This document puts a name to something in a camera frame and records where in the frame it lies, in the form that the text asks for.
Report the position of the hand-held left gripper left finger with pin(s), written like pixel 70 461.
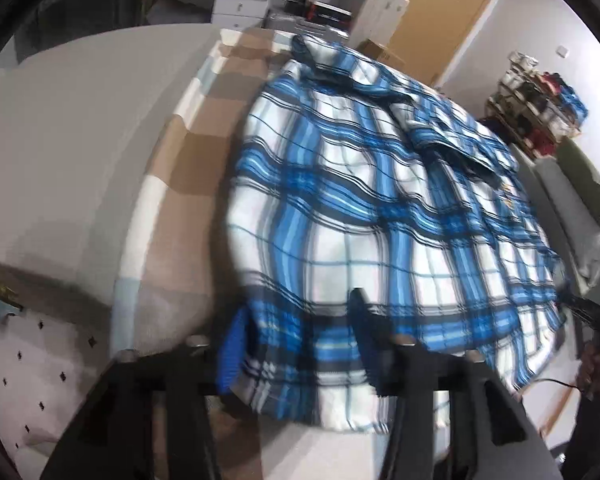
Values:
pixel 232 355

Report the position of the cardboard box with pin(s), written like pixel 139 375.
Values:
pixel 380 52

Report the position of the white cabinet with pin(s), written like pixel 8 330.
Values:
pixel 380 5

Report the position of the blue plaid shirt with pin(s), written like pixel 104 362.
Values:
pixel 355 210

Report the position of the wooden door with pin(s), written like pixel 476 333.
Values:
pixel 455 10

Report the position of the black box with red label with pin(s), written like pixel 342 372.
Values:
pixel 330 11

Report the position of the person's right hand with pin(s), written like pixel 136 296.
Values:
pixel 596 372

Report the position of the silver suitcase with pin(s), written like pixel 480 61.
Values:
pixel 285 22

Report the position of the grey cushion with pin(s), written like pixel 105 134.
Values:
pixel 575 220

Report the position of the checkered bed sheet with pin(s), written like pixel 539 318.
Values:
pixel 195 170

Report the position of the shoe rack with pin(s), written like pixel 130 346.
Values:
pixel 535 105

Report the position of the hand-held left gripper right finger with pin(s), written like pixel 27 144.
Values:
pixel 365 342

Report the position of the person's right forearm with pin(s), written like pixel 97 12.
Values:
pixel 595 435

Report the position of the white light switch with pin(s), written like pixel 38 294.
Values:
pixel 562 51

